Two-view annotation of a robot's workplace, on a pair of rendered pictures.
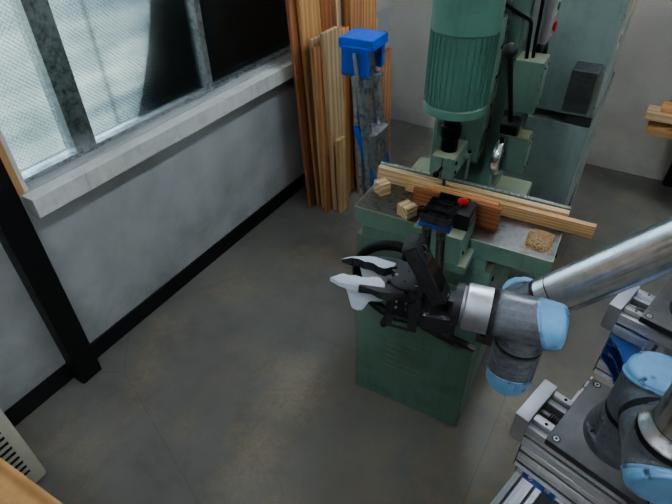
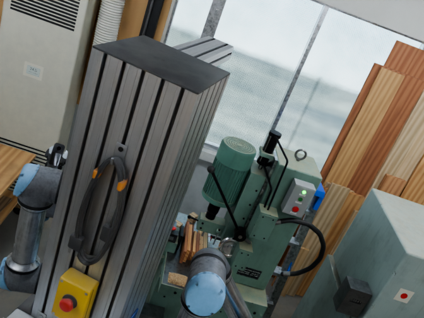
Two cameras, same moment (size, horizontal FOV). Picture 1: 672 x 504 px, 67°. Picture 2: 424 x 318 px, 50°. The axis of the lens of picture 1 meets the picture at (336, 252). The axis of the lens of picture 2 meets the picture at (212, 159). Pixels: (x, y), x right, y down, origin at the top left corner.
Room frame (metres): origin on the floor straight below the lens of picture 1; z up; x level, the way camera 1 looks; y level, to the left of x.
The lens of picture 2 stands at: (0.08, -1.84, 2.31)
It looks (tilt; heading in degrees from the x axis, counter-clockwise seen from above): 25 degrees down; 52
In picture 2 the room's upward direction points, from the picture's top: 21 degrees clockwise
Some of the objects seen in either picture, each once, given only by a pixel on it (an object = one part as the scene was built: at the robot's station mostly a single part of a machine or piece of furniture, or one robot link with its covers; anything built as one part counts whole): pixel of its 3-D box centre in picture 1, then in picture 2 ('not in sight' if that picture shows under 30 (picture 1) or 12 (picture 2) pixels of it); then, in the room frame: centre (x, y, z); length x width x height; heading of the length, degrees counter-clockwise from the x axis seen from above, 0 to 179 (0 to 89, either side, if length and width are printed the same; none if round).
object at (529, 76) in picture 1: (528, 82); (262, 223); (1.48, -0.58, 1.22); 0.09 x 0.08 x 0.15; 151
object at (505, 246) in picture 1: (451, 229); (176, 250); (1.23, -0.35, 0.87); 0.61 x 0.30 x 0.06; 61
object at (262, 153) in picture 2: not in sight; (269, 148); (1.48, -0.41, 1.53); 0.08 x 0.08 x 0.17; 61
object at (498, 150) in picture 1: (498, 155); (230, 247); (1.41, -0.51, 1.02); 0.12 x 0.03 x 0.12; 151
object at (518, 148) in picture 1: (513, 150); (241, 254); (1.45, -0.57, 1.02); 0.09 x 0.07 x 0.12; 61
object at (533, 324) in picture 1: (526, 321); not in sight; (0.54, -0.29, 1.21); 0.11 x 0.08 x 0.09; 69
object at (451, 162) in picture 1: (449, 160); (210, 225); (1.38, -0.35, 1.03); 0.14 x 0.07 x 0.09; 151
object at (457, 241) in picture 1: (443, 233); (163, 238); (1.16, -0.31, 0.91); 0.15 x 0.14 x 0.09; 61
